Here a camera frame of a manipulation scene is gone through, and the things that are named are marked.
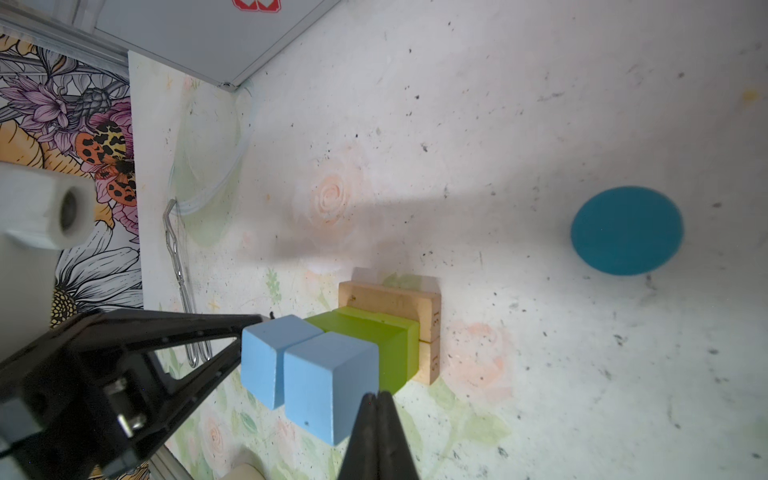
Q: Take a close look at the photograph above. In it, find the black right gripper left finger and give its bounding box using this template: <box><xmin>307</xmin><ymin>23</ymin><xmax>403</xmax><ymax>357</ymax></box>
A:
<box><xmin>337</xmin><ymin>393</ymin><xmax>378</xmax><ymax>480</ymax></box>

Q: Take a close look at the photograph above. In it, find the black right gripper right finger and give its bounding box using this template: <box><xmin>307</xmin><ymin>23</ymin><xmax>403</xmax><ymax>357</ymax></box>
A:
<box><xmin>376</xmin><ymin>391</ymin><xmax>419</xmax><ymax>480</ymax></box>

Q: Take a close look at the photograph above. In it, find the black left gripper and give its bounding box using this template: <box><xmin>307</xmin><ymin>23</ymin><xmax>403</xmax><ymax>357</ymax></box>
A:
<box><xmin>1</xmin><ymin>310</ymin><xmax>267</xmax><ymax>479</ymax></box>

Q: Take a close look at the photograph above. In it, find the light blue cube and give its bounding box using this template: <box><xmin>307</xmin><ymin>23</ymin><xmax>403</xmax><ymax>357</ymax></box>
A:
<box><xmin>241</xmin><ymin>315</ymin><xmax>323</xmax><ymax>410</ymax></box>
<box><xmin>284</xmin><ymin>332</ymin><xmax>379</xmax><ymax>446</ymax></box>

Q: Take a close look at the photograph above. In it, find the long green block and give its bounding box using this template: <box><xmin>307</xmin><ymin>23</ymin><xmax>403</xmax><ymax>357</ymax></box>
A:
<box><xmin>304</xmin><ymin>305</ymin><xmax>421</xmax><ymax>395</ymax></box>

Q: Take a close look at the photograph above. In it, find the natural wood plank block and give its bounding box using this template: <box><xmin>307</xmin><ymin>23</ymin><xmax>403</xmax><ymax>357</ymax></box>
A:
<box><xmin>338</xmin><ymin>281</ymin><xmax>442</xmax><ymax>343</ymax></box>

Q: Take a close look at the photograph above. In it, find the teal cylinder block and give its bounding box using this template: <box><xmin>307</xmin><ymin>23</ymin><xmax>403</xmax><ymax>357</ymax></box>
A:
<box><xmin>570</xmin><ymin>186</ymin><xmax>684</xmax><ymax>276</ymax></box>

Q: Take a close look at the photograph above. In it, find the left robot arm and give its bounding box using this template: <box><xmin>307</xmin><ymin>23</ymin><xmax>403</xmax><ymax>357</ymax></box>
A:
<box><xmin>1</xmin><ymin>163</ymin><xmax>262</xmax><ymax>479</ymax></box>

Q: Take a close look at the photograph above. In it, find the silver first aid case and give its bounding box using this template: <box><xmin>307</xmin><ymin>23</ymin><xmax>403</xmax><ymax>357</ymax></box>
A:
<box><xmin>1</xmin><ymin>0</ymin><xmax>335</xmax><ymax>91</ymax></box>

